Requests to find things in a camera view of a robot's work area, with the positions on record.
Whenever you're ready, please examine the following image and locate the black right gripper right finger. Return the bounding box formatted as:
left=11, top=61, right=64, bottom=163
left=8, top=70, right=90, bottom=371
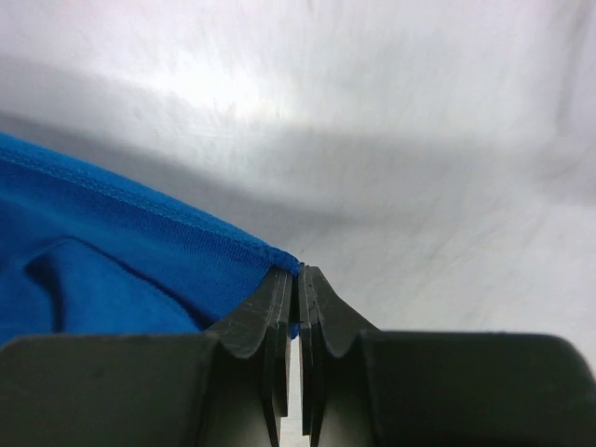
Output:
left=297, top=266, right=595, bottom=446

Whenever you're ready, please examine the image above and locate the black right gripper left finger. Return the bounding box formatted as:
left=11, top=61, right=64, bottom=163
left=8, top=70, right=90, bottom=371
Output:
left=1, top=269, right=292, bottom=446

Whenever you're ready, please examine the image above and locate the blue towel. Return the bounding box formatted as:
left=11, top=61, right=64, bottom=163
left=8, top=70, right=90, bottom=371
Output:
left=1, top=135, right=300, bottom=341

